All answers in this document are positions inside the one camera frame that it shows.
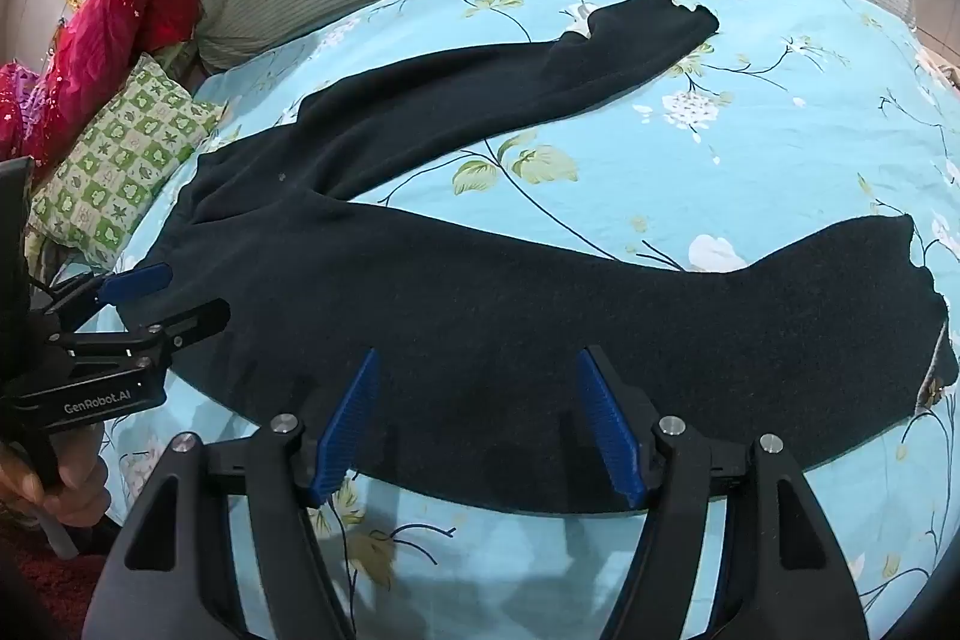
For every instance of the light blue floral bedsheet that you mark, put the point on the light blue floral bedsheet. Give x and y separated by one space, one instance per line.
675 175

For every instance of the green patterned pillow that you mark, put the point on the green patterned pillow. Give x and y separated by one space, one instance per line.
120 153

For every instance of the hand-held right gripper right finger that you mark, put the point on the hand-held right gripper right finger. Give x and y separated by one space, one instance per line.
609 422

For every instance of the red sequined cloth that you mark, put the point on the red sequined cloth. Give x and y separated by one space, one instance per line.
112 10

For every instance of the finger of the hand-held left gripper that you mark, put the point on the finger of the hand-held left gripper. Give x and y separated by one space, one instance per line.
139 281
187 321

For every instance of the dark red rug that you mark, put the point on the dark red rug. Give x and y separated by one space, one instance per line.
45 580

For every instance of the black pants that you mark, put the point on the black pants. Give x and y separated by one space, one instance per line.
465 310

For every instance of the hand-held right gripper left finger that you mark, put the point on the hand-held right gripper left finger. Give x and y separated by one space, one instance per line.
346 419

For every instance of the person's left hand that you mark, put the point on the person's left hand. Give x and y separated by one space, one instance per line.
67 486

